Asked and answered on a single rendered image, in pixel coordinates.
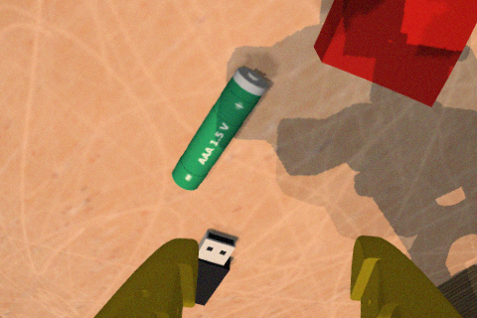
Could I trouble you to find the black usb flash drive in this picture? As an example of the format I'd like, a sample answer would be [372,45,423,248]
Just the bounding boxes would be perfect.
[196,231,236,306]

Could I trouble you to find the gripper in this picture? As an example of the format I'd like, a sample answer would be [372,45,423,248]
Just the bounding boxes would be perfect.
[93,236,463,318]

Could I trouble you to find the green aaa battery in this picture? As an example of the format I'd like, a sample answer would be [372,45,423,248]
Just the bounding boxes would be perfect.
[172,68,267,191]

